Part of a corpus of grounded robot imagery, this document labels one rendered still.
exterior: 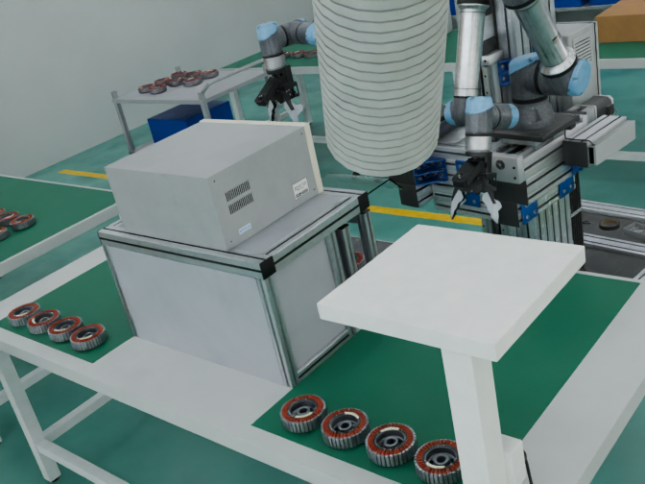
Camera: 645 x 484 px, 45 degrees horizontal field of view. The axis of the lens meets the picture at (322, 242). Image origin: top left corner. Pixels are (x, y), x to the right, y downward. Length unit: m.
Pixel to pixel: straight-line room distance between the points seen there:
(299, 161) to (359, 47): 1.26
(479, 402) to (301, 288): 0.78
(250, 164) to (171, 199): 0.23
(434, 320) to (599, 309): 0.92
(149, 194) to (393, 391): 0.82
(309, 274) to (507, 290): 0.77
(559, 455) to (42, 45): 6.83
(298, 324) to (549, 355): 0.63
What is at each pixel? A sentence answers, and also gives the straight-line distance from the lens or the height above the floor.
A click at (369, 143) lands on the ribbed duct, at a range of 1.03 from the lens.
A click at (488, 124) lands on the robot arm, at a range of 2.26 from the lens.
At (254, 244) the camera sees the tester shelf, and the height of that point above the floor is 1.11.
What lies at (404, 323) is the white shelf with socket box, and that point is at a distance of 1.35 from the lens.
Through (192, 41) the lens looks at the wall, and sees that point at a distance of 8.99.
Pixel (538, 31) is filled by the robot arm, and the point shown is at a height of 1.39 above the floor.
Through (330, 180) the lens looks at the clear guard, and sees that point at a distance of 2.46.
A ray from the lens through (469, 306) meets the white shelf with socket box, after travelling 1.37.
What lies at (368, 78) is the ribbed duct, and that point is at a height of 1.68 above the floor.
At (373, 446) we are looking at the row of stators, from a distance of 1.77.
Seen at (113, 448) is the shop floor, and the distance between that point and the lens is 3.44.
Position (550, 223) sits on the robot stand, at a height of 0.54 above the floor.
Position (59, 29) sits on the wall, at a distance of 8.05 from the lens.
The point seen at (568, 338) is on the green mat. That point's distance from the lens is 2.09.
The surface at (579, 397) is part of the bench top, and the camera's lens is 1.90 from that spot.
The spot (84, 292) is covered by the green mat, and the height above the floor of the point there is 0.75.
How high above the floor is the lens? 1.90
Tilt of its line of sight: 24 degrees down
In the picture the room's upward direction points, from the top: 13 degrees counter-clockwise
